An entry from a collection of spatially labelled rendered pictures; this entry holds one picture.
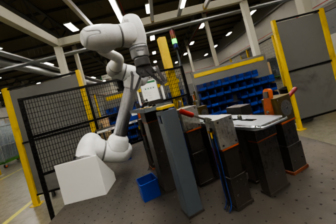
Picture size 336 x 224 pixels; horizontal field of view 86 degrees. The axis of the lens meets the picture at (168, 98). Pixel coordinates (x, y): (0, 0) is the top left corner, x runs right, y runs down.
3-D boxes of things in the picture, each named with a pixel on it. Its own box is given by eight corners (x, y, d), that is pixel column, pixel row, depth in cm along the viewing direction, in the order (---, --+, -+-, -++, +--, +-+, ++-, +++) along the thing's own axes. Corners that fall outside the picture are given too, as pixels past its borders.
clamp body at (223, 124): (255, 202, 71) (232, 114, 71) (232, 217, 67) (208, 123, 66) (241, 194, 78) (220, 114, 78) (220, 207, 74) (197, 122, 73)
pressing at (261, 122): (296, 114, 73) (295, 111, 73) (257, 132, 64) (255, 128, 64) (168, 114, 200) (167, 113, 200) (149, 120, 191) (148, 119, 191)
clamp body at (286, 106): (313, 165, 86) (294, 91, 85) (295, 177, 80) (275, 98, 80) (295, 160, 94) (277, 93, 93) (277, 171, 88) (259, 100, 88)
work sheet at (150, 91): (161, 101, 235) (155, 78, 234) (145, 105, 226) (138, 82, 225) (161, 101, 236) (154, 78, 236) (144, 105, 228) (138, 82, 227)
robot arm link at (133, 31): (144, 49, 94) (119, 52, 88) (136, 21, 94) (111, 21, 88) (152, 41, 85) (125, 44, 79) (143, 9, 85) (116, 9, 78)
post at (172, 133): (205, 210, 74) (177, 107, 73) (189, 220, 71) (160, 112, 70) (195, 202, 81) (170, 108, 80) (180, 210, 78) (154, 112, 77)
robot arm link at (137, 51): (148, 42, 84) (151, 54, 84) (146, 48, 93) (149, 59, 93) (128, 45, 82) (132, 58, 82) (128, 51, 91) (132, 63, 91)
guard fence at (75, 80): (113, 181, 312) (83, 69, 309) (111, 185, 298) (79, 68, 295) (36, 203, 306) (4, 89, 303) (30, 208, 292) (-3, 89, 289)
